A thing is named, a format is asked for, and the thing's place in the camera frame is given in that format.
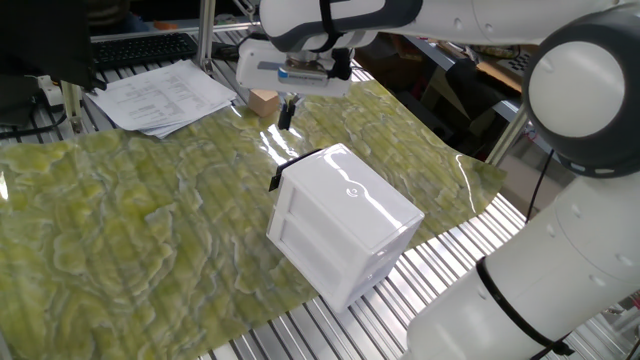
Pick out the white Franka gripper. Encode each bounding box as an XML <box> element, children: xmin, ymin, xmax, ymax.
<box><xmin>234</xmin><ymin>37</ymin><xmax>354</xmax><ymax>132</ymax></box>

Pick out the white drawer with black handle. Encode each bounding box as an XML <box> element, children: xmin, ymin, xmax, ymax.
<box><xmin>267</xmin><ymin>148</ymin><xmax>324</xmax><ymax>193</ymax></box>

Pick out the white plastic drawer cabinet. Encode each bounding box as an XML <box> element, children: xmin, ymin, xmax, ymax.
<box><xmin>265</xmin><ymin>142</ymin><xmax>426</xmax><ymax>314</ymax></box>

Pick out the large wooden cube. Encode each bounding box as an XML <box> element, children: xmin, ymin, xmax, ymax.
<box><xmin>247</xmin><ymin>88</ymin><xmax>281</xmax><ymax>119</ymax></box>

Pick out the black power adapter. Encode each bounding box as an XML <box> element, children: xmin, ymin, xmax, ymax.
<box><xmin>211</xmin><ymin>41</ymin><xmax>242</xmax><ymax>63</ymax></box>

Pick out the stack of printed papers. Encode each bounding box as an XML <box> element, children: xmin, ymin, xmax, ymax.
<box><xmin>85</xmin><ymin>58</ymin><xmax>239</xmax><ymax>140</ymax></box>

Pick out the black computer keyboard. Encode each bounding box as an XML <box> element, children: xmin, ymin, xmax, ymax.
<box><xmin>90</xmin><ymin>32</ymin><xmax>199</xmax><ymax>72</ymax></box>

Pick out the green marble pattern mat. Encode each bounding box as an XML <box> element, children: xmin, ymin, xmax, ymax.
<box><xmin>0</xmin><ymin>78</ymin><xmax>508</xmax><ymax>360</ymax></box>

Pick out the slanted aluminium table leg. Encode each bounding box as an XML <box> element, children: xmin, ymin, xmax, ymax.
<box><xmin>483</xmin><ymin>105</ymin><xmax>531</xmax><ymax>167</ymax></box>

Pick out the white power strip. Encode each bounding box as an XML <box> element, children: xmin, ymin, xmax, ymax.
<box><xmin>36</xmin><ymin>74</ymin><xmax>66</xmax><ymax>112</ymax></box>

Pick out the black monitor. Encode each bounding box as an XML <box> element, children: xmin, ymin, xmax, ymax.
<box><xmin>0</xmin><ymin>0</ymin><xmax>109</xmax><ymax>94</ymax></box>

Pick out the silver camera with blue ends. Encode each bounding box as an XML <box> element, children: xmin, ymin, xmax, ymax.
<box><xmin>276</xmin><ymin>62</ymin><xmax>332</xmax><ymax>85</ymax></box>

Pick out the tall aluminium frame post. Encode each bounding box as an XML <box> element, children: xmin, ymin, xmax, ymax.
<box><xmin>195</xmin><ymin>0</ymin><xmax>218</xmax><ymax>75</ymax></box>

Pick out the short aluminium post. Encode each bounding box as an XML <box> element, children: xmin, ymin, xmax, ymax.
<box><xmin>59</xmin><ymin>81</ymin><xmax>85</xmax><ymax>135</ymax></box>

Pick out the thin black hanging cable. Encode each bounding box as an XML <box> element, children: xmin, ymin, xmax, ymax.
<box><xmin>524</xmin><ymin>148</ymin><xmax>555</xmax><ymax>224</ymax></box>

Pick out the black cable near monitor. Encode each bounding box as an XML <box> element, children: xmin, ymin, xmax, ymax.
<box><xmin>0</xmin><ymin>110</ymin><xmax>69</xmax><ymax>141</ymax></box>

